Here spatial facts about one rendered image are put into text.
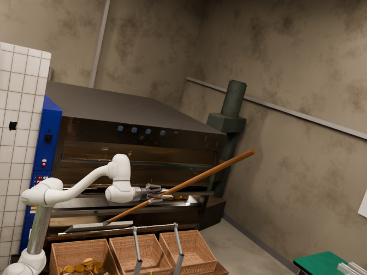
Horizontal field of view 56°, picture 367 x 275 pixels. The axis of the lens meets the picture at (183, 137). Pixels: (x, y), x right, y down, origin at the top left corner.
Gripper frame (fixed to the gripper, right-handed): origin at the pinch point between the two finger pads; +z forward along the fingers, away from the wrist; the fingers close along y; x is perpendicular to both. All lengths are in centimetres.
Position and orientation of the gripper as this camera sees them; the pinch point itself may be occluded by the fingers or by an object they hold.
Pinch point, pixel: (166, 193)
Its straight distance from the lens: 229.2
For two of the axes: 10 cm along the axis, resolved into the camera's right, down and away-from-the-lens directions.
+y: 1.6, 9.2, -3.5
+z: 8.0, 0.9, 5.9
